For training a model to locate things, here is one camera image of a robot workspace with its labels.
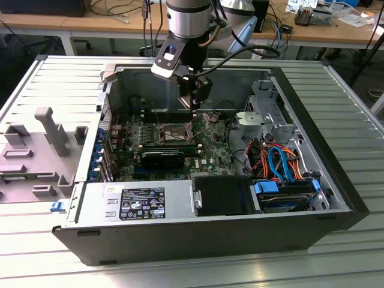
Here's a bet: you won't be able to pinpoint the white black-faced wrist camera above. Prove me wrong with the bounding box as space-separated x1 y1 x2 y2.
151 44 182 79

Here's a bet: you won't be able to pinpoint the silver power supply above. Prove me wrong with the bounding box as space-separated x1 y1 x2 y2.
68 179 196 224

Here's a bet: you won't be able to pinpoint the white papers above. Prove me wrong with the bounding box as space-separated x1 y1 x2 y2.
336 8 376 28

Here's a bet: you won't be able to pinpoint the copper coil device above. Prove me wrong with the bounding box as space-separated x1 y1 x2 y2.
294 7 315 27

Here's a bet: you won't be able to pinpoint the CPU socket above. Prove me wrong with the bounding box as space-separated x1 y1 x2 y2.
155 121 194 145

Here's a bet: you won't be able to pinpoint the black graphics card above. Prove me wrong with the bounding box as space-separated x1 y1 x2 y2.
140 150 186 170

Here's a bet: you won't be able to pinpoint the black equipment case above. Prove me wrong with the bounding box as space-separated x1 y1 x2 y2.
0 0 88 18

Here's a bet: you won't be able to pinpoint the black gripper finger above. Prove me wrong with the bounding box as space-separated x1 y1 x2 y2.
188 74 214 114
177 77 196 99

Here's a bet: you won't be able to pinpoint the metal socket cover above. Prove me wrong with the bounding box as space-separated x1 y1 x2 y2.
183 113 199 137

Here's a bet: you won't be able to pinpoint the wire locking lever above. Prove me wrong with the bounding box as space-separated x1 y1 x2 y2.
151 101 164 135
190 121 212 144

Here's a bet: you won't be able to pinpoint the black drive bay box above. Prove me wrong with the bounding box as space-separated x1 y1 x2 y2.
193 176 256 217

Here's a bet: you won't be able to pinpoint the black speaker box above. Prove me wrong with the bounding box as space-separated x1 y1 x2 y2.
251 0 270 33

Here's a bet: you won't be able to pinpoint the grey desk device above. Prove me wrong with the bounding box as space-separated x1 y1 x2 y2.
311 6 333 26

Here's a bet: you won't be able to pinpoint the green RAM stick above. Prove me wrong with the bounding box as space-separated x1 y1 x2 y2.
0 173 39 181

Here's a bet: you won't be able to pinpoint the black tripod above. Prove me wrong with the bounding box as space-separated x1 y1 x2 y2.
347 0 384 86

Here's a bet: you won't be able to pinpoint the grey parts rack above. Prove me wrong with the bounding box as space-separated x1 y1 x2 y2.
0 106 90 205

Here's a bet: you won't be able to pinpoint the silver drive cage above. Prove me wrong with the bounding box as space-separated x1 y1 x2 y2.
235 78 302 145

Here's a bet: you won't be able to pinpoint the orange wire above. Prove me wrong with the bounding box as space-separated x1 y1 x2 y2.
248 143 304 181

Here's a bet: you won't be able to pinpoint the blue wire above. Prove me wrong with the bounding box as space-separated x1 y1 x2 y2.
267 145 297 184

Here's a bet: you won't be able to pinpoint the black PC case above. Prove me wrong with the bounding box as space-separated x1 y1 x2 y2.
51 64 370 267

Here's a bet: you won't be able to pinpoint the hard disk in blue carrier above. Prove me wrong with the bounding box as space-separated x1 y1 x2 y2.
253 177 322 214

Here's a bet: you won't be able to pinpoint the wooden desk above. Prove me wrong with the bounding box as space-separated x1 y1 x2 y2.
0 5 384 52

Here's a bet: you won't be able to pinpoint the green motherboard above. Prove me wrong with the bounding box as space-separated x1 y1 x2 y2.
108 111 251 183

